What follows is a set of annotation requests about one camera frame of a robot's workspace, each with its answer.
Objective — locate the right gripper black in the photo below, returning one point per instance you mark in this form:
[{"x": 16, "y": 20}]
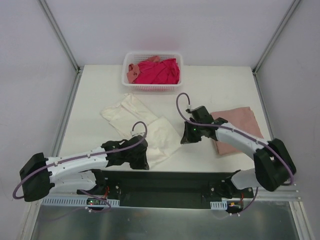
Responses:
[{"x": 188, "y": 133}]

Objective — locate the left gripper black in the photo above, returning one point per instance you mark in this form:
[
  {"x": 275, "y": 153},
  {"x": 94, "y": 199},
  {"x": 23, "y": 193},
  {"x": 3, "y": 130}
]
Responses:
[{"x": 141, "y": 157}]

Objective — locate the cream white t shirt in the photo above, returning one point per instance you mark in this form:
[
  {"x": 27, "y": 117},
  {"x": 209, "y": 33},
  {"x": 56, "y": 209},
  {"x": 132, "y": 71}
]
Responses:
[{"x": 130, "y": 117}]

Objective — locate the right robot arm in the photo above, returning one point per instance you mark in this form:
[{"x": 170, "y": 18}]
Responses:
[{"x": 273, "y": 165}]

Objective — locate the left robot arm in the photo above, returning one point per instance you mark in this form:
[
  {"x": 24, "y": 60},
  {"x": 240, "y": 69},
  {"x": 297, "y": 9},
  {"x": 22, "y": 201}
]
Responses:
[{"x": 40, "y": 174}]

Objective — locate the folded pink t shirt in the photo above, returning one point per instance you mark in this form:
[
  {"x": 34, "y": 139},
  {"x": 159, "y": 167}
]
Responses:
[{"x": 242, "y": 118}]

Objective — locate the red t shirt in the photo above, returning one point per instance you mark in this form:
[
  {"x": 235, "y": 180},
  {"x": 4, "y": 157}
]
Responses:
[{"x": 165, "y": 72}]

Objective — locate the salmon t shirt in basket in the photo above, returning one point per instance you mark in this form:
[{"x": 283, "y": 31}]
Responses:
[{"x": 134, "y": 69}]

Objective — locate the white plastic laundry basket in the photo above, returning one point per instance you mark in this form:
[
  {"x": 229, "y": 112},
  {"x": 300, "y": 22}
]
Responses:
[{"x": 138, "y": 56}]

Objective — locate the right white cable duct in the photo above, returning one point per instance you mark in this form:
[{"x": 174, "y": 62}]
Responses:
[{"x": 219, "y": 205}]

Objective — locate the white cable duct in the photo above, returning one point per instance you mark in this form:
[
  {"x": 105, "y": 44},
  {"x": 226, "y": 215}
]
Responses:
[
  {"x": 71, "y": 201},
  {"x": 219, "y": 205}
]

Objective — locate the left white cable duct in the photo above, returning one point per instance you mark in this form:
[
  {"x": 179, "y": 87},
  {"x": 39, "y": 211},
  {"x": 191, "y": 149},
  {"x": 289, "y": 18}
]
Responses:
[{"x": 71, "y": 201}]

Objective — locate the aluminium rail front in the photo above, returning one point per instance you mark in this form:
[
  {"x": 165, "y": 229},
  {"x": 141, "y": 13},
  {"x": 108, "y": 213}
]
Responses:
[{"x": 282, "y": 194}]

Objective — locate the right aluminium frame post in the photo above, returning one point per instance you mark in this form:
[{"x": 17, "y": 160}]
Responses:
[{"x": 277, "y": 33}]

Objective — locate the aluminium frame post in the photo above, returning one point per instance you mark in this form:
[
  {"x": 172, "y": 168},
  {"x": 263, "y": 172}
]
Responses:
[
  {"x": 59, "y": 34},
  {"x": 277, "y": 33}
]

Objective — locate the left aluminium frame post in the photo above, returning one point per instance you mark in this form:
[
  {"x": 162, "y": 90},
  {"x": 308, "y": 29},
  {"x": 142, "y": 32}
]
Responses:
[{"x": 59, "y": 34}]

